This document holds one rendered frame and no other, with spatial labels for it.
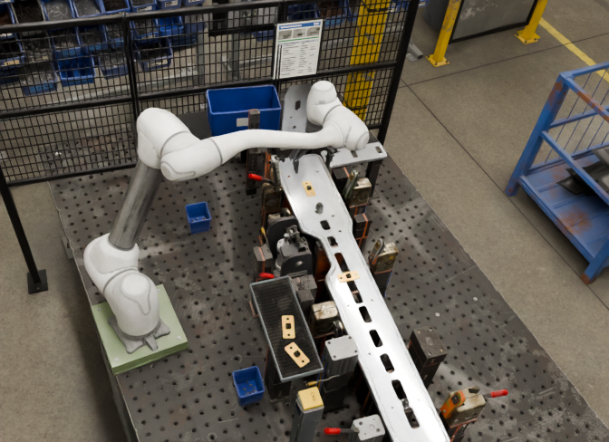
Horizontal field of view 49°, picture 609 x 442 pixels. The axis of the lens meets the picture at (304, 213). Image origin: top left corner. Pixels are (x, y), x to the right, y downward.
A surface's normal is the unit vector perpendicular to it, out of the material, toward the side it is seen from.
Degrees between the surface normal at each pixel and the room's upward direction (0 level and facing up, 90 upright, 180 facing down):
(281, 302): 0
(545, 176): 0
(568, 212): 0
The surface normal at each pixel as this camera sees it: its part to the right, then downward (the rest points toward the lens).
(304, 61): 0.32, 0.73
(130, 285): 0.20, -0.61
